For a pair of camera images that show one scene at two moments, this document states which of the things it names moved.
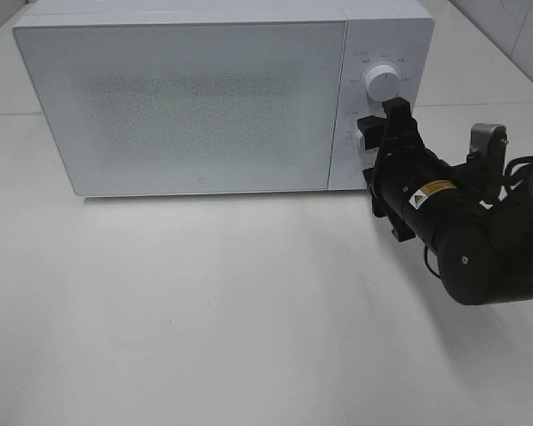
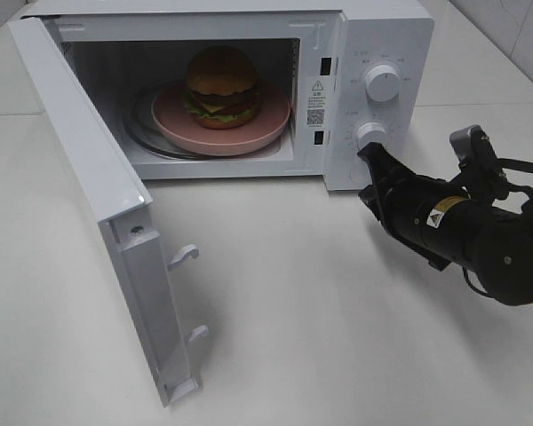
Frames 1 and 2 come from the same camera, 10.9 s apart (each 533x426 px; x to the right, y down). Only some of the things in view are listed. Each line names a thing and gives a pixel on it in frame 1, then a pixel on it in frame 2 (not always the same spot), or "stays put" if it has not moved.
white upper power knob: [383, 82] stays put
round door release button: [357, 175] stays put
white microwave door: [189, 107] → [122, 204]
